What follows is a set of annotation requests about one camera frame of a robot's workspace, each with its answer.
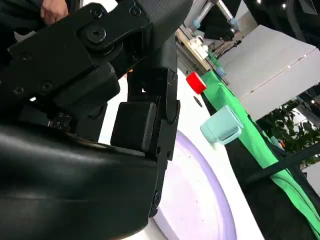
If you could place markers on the black table grommet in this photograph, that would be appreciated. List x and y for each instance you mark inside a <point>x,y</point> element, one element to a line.
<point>198,101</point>

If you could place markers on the lilac plate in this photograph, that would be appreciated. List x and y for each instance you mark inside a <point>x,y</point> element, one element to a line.
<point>195,200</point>

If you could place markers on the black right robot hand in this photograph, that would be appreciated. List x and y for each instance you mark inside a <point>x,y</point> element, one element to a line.
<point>62,175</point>

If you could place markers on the black pole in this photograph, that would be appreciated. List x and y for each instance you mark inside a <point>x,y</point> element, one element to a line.
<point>282,163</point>

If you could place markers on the red cylinder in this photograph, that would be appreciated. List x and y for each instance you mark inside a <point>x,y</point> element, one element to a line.
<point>196,82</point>

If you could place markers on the person's hand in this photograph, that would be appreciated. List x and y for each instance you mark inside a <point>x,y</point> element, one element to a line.
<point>53,11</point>

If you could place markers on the pale green mug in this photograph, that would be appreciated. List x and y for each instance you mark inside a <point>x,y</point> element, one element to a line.
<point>220,125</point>

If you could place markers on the green leafy plant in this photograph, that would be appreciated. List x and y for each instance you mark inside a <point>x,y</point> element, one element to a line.
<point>295,130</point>

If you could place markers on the green cloth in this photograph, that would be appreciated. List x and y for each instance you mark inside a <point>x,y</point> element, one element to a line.
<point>225,95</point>

